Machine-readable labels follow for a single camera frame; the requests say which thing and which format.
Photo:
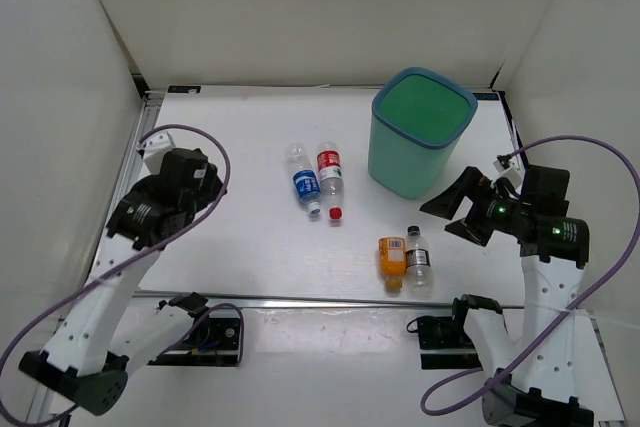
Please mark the orange juice bottle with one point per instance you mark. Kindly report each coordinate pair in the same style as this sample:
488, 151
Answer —
392, 262

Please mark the black label clear bottle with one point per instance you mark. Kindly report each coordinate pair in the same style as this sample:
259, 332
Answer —
419, 272

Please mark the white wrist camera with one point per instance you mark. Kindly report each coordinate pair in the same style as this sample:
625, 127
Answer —
156, 145
508, 170

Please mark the blue label clear bottle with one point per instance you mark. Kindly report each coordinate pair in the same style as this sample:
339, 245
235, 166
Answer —
304, 179

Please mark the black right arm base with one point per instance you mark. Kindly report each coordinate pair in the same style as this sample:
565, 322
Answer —
442, 344

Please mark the red label clear bottle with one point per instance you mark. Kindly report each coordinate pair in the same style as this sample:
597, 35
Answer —
331, 178

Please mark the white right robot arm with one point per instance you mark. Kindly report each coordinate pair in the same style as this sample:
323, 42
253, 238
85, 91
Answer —
529, 382

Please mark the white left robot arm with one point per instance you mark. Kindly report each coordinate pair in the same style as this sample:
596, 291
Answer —
86, 361

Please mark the teal plastic bin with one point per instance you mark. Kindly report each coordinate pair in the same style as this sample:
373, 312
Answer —
417, 119

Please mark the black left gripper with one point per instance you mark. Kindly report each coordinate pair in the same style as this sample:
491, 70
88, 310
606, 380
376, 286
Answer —
211, 188

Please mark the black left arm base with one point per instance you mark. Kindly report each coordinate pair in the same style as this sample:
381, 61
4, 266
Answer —
215, 339

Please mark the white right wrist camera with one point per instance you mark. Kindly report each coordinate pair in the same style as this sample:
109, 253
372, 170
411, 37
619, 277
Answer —
508, 170

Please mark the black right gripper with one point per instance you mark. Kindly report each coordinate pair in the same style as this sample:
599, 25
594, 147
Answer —
472, 184

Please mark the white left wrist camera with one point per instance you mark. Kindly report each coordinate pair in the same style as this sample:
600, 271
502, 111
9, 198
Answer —
156, 145

